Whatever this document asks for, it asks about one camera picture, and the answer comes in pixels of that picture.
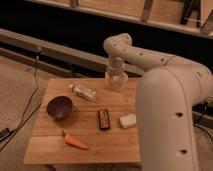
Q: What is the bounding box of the white plastic bottle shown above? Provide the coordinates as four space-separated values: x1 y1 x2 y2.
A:
69 84 96 102

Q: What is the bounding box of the white sponge block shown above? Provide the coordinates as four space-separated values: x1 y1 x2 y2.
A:
119 114 136 128

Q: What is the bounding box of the black device on floor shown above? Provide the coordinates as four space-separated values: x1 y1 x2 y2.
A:
0 128 11 142

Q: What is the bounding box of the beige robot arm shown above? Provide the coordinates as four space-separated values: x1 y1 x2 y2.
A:
103 33 213 171

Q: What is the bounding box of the black cable at right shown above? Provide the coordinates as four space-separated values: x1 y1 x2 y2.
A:
193 103 213 141

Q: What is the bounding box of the black cable on floor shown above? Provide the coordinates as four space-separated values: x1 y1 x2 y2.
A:
0 49 43 152

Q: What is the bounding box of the dark rectangular candy bar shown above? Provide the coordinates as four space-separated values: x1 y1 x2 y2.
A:
98 109 110 130

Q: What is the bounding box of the orange carrot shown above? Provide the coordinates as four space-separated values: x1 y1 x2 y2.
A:
62 132 89 150

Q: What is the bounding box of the translucent ceramic cup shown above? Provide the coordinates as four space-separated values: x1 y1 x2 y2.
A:
105 72 128 92

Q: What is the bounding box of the dark purple ceramic bowl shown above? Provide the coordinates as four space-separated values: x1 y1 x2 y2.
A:
46 96 73 120

